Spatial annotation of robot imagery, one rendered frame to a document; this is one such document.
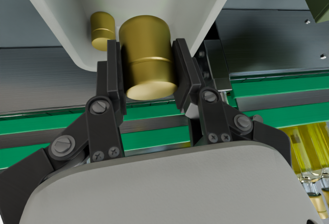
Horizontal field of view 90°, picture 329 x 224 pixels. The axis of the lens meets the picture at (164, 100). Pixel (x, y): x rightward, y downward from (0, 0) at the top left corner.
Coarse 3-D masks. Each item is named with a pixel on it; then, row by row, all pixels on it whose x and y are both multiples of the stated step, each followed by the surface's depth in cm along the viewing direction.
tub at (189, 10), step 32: (32, 0) 13; (64, 0) 17; (96, 0) 22; (128, 0) 23; (160, 0) 23; (192, 0) 20; (224, 0) 16; (64, 32) 17; (192, 32) 22; (96, 64) 25
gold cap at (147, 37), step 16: (144, 16) 10; (128, 32) 10; (144, 32) 10; (160, 32) 10; (128, 48) 10; (144, 48) 9; (160, 48) 10; (128, 64) 10; (144, 64) 9; (160, 64) 9; (128, 80) 9; (144, 80) 9; (160, 80) 9; (176, 80) 10; (128, 96) 10; (144, 96) 11; (160, 96) 11
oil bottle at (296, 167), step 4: (280, 128) 38; (284, 128) 38; (288, 132) 38; (288, 136) 38; (292, 144) 37; (292, 148) 37; (292, 152) 37; (292, 156) 36; (296, 156) 37; (292, 160) 36; (296, 160) 36; (292, 164) 36; (296, 164) 36; (292, 168) 36; (296, 168) 36; (300, 168) 36; (296, 172) 36; (300, 172) 36; (300, 176) 35; (300, 180) 35
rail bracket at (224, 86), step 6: (216, 78) 23; (222, 78) 24; (228, 78) 24; (210, 84) 24; (216, 84) 23; (222, 84) 23; (228, 84) 23; (222, 90) 23; (228, 90) 23; (222, 96) 23; (228, 102) 23; (252, 120) 17; (258, 120) 17
